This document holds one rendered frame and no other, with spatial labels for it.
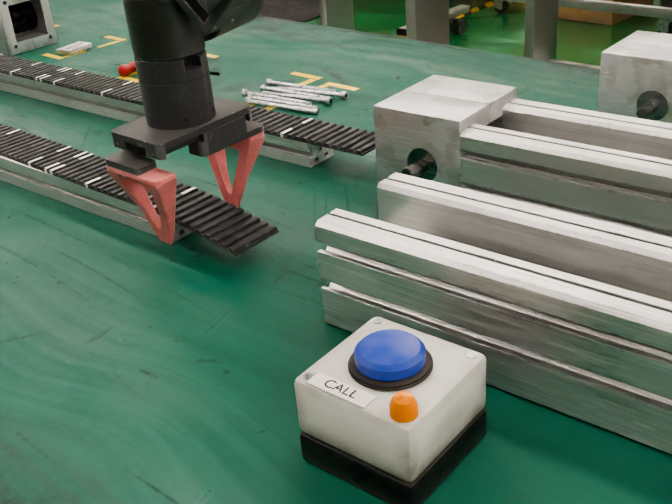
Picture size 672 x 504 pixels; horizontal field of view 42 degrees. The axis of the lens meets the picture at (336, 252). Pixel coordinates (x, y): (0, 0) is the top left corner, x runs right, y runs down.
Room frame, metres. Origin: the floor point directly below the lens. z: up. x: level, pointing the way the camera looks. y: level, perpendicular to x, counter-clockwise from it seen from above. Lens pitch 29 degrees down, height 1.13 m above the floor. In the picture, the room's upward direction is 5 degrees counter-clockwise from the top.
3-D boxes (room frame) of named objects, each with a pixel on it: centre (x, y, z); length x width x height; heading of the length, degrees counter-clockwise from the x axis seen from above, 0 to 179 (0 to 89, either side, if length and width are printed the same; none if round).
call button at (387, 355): (0.40, -0.03, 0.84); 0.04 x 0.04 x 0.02
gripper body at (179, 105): (0.69, 0.12, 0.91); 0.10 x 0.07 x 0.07; 137
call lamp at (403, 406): (0.35, -0.03, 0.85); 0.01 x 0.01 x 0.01
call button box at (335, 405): (0.40, -0.03, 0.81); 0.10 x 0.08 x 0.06; 139
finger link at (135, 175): (0.67, 0.13, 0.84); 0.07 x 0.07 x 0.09; 47
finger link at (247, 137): (0.71, 0.10, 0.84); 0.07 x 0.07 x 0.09; 47
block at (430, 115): (0.74, -0.10, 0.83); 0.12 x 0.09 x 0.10; 139
